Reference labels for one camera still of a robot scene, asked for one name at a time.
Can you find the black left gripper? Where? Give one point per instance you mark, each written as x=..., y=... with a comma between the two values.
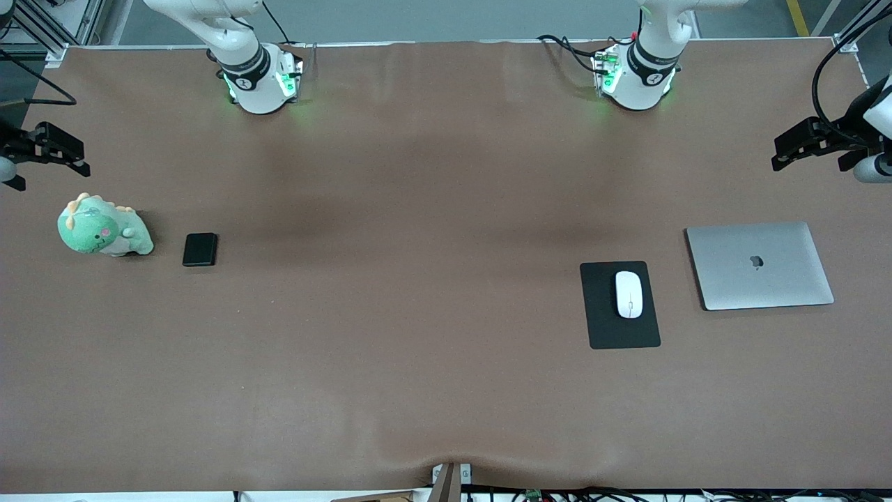
x=835, y=135

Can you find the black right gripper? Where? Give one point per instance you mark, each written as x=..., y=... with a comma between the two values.
x=15, y=148

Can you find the black phone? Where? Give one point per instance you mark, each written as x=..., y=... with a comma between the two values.
x=200, y=249

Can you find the white computer mouse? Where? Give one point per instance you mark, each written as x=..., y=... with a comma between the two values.
x=628, y=294

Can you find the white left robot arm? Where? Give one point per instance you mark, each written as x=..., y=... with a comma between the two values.
x=644, y=84

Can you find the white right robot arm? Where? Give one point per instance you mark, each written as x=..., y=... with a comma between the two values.
x=251, y=84

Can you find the black mouse pad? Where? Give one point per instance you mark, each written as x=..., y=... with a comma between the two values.
x=603, y=314

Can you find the green dinosaur plush toy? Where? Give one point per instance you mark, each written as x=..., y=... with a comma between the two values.
x=97, y=226

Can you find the silver laptop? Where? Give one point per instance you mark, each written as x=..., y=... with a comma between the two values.
x=759, y=266

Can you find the aluminium frame post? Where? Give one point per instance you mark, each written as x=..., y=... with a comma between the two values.
x=52, y=31
x=860, y=28

